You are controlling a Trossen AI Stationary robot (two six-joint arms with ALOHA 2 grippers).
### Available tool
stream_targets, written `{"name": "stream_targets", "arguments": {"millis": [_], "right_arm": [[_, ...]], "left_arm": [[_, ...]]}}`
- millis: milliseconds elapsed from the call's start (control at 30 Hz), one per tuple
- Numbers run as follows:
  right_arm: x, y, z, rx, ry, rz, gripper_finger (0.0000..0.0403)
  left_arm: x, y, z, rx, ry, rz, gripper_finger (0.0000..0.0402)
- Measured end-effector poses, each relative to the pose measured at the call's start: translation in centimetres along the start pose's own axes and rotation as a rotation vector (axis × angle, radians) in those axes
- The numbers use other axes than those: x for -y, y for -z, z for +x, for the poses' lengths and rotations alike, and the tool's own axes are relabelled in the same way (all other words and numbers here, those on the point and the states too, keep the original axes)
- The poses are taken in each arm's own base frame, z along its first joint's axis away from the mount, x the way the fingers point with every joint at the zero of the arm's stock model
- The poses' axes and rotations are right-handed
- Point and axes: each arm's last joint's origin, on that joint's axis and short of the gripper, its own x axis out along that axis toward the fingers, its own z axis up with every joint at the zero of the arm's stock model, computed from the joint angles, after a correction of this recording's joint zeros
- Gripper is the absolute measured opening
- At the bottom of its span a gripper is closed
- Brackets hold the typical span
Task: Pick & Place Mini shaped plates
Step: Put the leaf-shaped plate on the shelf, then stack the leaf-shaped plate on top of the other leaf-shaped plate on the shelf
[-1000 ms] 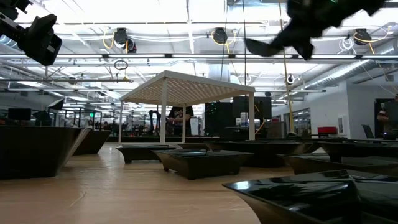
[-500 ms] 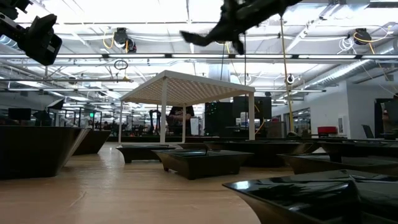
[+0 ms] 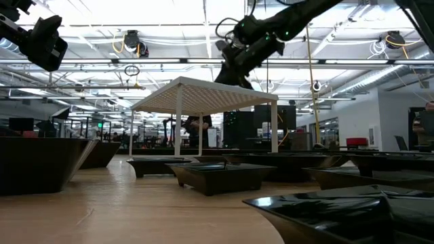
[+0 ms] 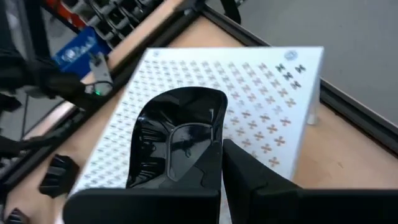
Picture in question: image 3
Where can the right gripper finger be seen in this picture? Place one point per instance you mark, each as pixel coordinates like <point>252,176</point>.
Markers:
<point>226,77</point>
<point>245,81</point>

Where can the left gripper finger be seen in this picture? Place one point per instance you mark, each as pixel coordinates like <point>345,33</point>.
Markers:
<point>47,57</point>
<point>51,30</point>

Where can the black round-cornered deep plate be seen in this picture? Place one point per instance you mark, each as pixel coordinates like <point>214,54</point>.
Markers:
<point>298,166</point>
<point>390,162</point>

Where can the black wavy-rim deep plate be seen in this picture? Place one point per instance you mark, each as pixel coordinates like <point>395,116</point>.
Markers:
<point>101,154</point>
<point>34,166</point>

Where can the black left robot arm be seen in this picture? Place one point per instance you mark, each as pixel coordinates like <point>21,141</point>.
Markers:
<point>13,5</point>

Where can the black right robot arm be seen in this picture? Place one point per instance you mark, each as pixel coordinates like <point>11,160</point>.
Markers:
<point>305,20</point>

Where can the white perforated metal shelf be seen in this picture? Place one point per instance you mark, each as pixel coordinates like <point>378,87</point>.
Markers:
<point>203,98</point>

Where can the black flat panel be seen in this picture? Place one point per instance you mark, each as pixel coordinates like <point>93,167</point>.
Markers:
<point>262,117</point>

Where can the black cabinet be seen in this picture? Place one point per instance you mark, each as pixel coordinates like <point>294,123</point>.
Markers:
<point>237,132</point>

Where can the black softbox light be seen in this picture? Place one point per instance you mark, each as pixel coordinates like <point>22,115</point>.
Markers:
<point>61,113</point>

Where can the person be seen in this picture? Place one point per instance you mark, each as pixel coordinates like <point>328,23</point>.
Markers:
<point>191,132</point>
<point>424,128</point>

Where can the black photo light hood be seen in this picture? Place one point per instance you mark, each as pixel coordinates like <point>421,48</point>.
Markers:
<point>45,128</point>

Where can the black computer monitor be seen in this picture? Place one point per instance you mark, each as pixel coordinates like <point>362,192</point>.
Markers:
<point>20,124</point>

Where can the long ceiling light strip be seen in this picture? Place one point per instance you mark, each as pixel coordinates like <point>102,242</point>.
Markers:
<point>152,61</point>

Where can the red container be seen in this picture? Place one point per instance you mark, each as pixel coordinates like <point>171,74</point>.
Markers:
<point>356,141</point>

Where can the black aluminium table frame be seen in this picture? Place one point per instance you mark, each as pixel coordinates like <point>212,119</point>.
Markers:
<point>149,151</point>

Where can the silver air duct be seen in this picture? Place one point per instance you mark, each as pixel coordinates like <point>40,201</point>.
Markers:
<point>369,79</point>

